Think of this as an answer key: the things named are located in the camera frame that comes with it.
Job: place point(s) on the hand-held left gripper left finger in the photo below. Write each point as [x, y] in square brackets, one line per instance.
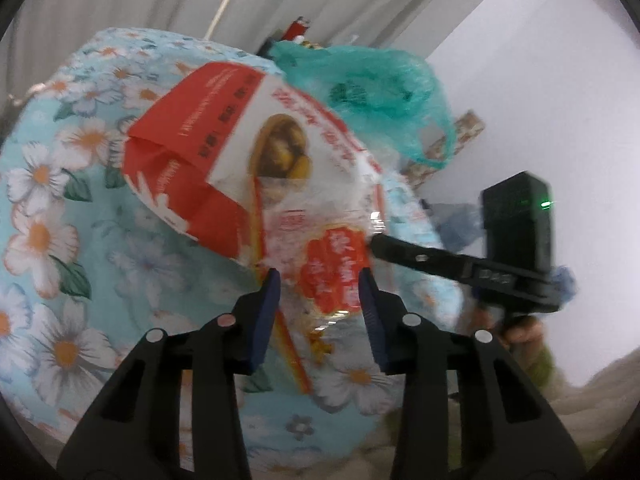
[265, 320]

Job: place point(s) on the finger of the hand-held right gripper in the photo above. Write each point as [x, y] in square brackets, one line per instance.
[420, 259]

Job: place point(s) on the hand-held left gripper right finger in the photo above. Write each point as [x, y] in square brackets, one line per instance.
[372, 320]

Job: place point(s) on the green plastic bag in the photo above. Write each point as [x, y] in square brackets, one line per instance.
[360, 85]

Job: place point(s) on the red and white paper bag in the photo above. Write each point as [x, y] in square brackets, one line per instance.
[225, 110]

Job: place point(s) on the person's right hand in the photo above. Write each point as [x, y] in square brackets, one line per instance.
[522, 334]

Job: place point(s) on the patterned paper roll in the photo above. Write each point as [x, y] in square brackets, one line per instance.
[467, 127]

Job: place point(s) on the floral blue blanket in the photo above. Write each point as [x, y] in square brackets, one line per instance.
[75, 260]

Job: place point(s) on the red thermos bottle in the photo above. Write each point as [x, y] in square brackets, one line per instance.
[297, 29]

